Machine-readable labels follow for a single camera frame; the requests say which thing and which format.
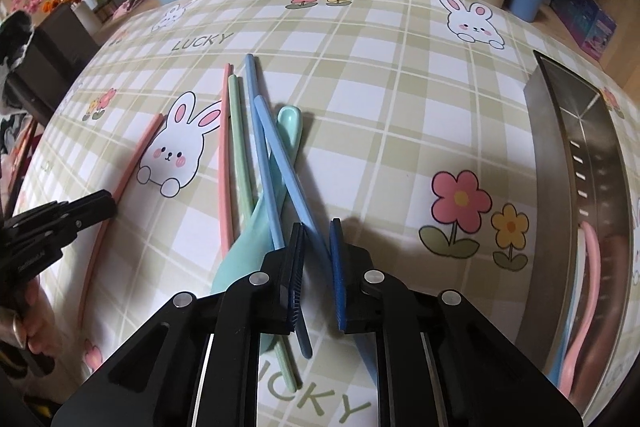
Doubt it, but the plaid bunny print tablecloth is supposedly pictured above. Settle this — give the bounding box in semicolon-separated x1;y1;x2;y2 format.
10;0;640;427

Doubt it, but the pink spoon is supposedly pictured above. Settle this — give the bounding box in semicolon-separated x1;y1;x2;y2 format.
557;221;601;400

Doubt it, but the purple box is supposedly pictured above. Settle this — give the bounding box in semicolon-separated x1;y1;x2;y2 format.
550;0;618;60

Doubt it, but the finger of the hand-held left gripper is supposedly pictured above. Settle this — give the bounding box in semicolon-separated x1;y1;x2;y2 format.
0;189;119;254

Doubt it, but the black stand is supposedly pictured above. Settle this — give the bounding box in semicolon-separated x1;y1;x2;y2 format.
10;2;101;118

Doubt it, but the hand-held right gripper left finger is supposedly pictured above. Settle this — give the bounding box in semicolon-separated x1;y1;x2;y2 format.
50;222;307;427

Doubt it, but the pink chopstick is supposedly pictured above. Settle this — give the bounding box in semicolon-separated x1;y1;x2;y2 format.
77;113;166;333
218;63;236;254

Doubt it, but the green spoon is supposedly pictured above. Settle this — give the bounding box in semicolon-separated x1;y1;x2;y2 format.
210;106;303;355

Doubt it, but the metal utensil tray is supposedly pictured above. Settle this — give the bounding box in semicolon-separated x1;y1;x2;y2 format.
515;49;640;413

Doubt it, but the person's left hand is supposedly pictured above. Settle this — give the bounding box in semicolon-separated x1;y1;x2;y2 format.
0;279;58;370

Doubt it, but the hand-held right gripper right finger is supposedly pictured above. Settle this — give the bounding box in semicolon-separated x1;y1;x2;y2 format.
328;217;583;427

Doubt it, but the green chopstick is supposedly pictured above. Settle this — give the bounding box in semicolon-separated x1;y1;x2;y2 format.
227;74;303;390

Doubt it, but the blue spoon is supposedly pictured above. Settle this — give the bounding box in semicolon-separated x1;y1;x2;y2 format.
547;302;576;385

